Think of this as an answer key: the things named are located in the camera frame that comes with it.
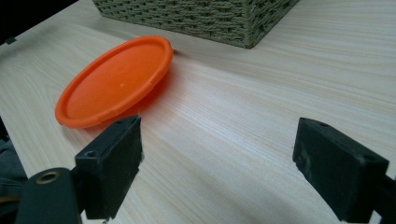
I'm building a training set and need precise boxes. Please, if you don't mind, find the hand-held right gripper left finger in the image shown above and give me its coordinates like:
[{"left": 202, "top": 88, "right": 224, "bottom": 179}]
[{"left": 74, "top": 115, "right": 145, "bottom": 220}]

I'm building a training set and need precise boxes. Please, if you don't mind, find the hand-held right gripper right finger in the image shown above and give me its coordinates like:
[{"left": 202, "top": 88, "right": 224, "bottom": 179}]
[{"left": 291, "top": 117, "right": 390, "bottom": 224}]

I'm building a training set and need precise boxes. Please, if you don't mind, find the orange plastic plate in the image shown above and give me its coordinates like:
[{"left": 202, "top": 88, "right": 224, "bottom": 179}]
[{"left": 54, "top": 35, "right": 175, "bottom": 130}]

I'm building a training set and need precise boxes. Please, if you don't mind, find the grey cloth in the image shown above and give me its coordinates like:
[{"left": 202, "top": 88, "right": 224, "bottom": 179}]
[{"left": 0, "top": 139, "right": 29, "bottom": 216}]

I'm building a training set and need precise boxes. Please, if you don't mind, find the green woven basket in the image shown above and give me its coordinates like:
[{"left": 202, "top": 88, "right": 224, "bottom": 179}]
[{"left": 92, "top": 0, "right": 301, "bottom": 49}]

